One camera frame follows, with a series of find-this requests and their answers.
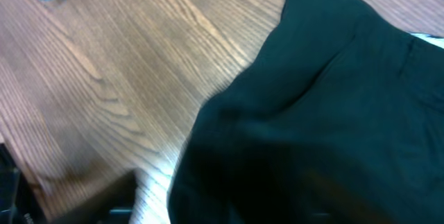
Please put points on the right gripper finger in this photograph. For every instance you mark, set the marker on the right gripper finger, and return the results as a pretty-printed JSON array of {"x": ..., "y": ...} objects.
[{"x": 112, "y": 205}]

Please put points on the black shorts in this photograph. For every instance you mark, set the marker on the black shorts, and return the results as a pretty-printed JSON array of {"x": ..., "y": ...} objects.
[{"x": 338, "y": 120}]

